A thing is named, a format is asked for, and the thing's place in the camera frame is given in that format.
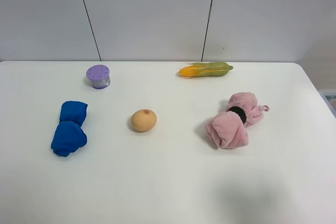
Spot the blue towel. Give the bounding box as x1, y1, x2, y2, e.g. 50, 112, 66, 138
51, 101, 88, 157

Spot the tan egg-shaped ball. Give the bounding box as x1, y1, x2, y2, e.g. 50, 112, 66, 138
131, 109, 157, 132

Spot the toy corn cob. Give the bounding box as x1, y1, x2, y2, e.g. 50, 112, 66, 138
177, 62, 233, 78

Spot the pink rolled towel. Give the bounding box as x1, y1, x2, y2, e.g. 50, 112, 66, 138
205, 92, 269, 149

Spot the purple lidded round container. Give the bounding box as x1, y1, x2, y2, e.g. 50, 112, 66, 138
86, 65, 111, 89

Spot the black elastic band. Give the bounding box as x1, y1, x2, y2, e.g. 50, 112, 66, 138
227, 106, 247, 124

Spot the clear plastic bin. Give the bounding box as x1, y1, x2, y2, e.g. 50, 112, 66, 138
318, 89, 336, 117

